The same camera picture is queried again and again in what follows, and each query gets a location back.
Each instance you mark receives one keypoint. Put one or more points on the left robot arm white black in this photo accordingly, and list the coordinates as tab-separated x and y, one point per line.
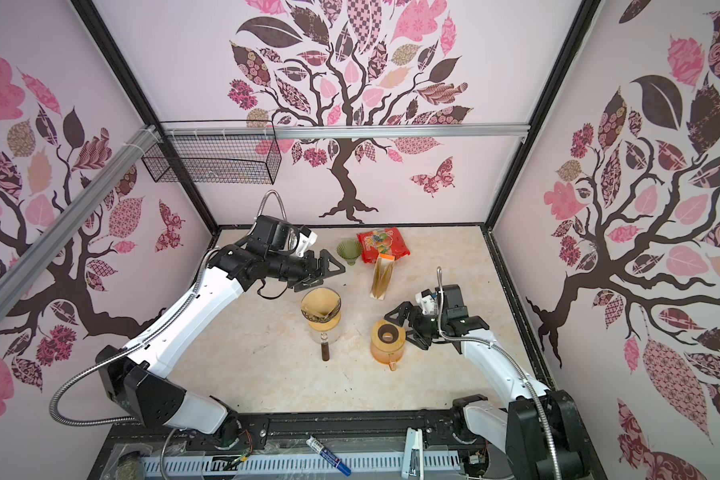
135	377

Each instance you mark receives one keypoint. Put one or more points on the brown paper coffee filter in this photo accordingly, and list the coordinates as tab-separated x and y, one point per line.
321	303

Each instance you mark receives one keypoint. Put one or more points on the clear ribbed glass dripper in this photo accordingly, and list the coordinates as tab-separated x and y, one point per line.
321	312

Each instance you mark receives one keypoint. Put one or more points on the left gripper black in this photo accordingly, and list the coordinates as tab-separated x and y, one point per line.
324	255

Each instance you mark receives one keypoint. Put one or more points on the white slotted cable duct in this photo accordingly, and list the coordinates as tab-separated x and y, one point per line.
291	465

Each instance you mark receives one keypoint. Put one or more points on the aluminium rail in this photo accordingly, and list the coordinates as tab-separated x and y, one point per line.
42	252
385	131

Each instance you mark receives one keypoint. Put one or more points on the green glass dripper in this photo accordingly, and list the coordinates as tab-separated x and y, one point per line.
350	250

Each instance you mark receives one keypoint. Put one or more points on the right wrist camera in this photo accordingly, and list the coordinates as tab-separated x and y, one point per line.
428	302

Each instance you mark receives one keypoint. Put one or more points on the left aluminium rail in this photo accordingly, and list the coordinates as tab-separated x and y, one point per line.
42	252

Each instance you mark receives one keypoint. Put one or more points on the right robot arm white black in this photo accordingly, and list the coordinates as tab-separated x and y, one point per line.
538	428

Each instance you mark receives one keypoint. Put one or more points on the back aluminium rail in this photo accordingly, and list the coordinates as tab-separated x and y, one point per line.
385	131

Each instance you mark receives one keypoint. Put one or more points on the orange glass pitcher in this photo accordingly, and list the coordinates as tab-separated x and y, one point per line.
388	354

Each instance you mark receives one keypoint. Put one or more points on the blue white marker pen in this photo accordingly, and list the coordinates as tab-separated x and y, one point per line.
327	455

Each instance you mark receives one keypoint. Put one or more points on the red snack bag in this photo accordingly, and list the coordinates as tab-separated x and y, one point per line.
387	241

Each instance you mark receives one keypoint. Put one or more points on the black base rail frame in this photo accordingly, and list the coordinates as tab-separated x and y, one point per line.
134	452

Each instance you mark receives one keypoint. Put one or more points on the clear glass carafe brown handle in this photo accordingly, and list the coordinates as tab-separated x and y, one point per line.
325	339

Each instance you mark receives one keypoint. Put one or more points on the black wire basket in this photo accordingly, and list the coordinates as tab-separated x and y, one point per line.
242	153

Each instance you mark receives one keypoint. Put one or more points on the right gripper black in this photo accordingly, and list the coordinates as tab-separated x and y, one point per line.
416	311

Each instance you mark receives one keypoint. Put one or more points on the orange coffee filter pack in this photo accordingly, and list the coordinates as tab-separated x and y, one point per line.
383	271

